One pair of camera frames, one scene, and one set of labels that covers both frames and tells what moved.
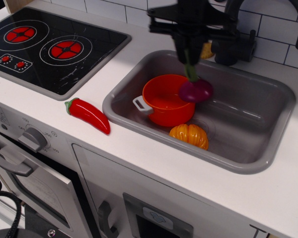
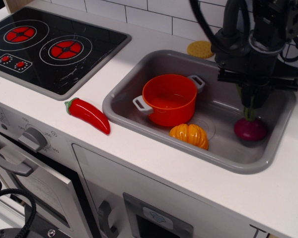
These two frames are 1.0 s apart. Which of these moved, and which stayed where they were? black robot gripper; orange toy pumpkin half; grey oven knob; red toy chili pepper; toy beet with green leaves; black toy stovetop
Moved: toy beet with green leaves; black robot gripper
Stayed: orange toy pumpkin half; grey oven knob; red toy chili pepper; black toy stovetop
